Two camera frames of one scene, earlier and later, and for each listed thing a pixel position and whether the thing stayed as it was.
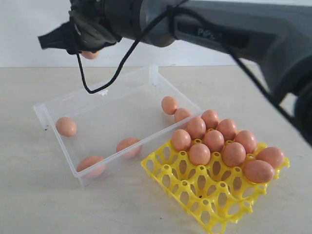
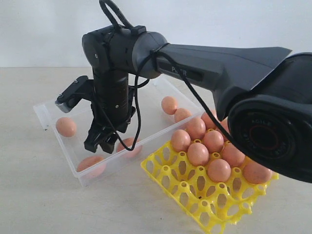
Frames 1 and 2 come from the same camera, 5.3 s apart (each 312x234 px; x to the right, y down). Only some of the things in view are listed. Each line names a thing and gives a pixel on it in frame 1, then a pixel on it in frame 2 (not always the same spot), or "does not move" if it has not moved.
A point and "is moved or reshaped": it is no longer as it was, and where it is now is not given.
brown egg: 95,165 does not move
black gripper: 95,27 -> 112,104
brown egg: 89,55 is moved or reshaped
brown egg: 211,119 does not move
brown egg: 258,171 does not move
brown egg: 196,127 does not move
